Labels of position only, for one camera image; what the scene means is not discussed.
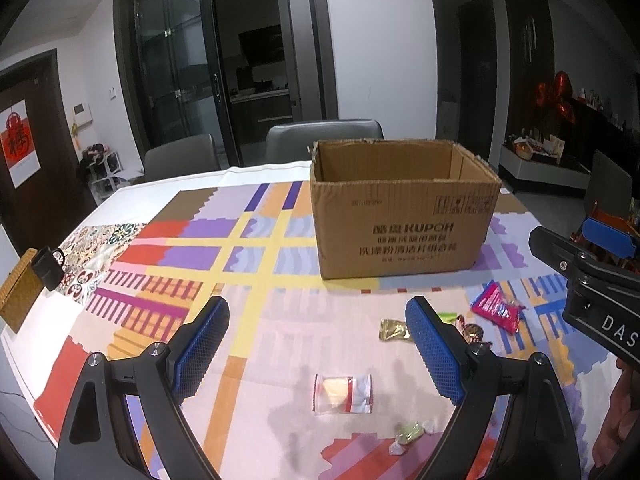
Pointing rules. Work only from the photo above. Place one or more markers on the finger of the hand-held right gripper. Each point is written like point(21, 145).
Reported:
point(555, 250)
point(607, 237)

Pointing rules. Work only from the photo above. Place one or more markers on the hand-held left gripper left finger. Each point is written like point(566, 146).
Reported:
point(200, 350)

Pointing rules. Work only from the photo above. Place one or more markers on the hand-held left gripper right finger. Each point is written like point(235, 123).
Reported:
point(435, 350)

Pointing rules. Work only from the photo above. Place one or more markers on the green snack packet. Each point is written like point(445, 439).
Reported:
point(446, 318)

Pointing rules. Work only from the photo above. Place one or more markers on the brown candy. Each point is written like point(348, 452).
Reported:
point(472, 332)

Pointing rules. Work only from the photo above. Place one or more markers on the gold snack packet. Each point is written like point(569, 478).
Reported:
point(392, 330)

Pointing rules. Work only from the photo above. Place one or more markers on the pink snack packet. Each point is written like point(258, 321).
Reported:
point(494, 307)

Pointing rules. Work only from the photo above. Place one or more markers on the green candy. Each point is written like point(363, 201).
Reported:
point(410, 434)

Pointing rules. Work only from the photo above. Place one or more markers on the clear pastry packet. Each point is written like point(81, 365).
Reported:
point(340, 392)

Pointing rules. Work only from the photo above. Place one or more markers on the brown cardboard box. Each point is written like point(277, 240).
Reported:
point(400, 220)

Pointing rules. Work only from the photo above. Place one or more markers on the person's right hand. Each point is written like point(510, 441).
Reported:
point(620, 420)

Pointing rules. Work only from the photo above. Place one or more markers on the orange wooden chair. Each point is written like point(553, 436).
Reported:
point(617, 220)

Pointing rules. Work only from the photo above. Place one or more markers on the grey dining chair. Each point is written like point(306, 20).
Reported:
point(180, 157)
point(325, 137)
point(610, 185)

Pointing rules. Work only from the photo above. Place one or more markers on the colourful patterned tablecloth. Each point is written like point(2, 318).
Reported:
point(260, 320)

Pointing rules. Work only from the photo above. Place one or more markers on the white low bench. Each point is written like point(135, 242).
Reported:
point(545, 172)

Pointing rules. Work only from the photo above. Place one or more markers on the dark sideboard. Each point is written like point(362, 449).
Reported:
point(600, 125)

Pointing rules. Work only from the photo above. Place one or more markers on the floral patterned cloth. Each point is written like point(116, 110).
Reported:
point(100, 255)

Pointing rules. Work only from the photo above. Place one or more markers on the red foil balloons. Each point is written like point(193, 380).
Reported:
point(555, 97)

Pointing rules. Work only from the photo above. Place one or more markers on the black mug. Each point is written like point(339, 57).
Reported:
point(47, 266)

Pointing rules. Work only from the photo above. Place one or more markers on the woven wicker box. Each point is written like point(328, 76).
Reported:
point(17, 294)

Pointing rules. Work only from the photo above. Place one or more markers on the white shoe rack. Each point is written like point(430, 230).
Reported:
point(100, 170)

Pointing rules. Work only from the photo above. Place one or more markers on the dark wardrobe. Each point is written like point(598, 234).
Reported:
point(525, 45)

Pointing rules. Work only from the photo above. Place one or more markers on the dark wooden door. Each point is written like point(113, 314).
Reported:
point(40, 160)

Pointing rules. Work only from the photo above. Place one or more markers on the red and white door poster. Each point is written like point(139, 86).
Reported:
point(15, 142)

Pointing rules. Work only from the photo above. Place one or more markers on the dark sliding glass door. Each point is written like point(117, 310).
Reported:
point(175, 70)

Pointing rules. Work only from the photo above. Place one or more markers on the white wall intercom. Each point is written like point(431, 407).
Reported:
point(81, 113)

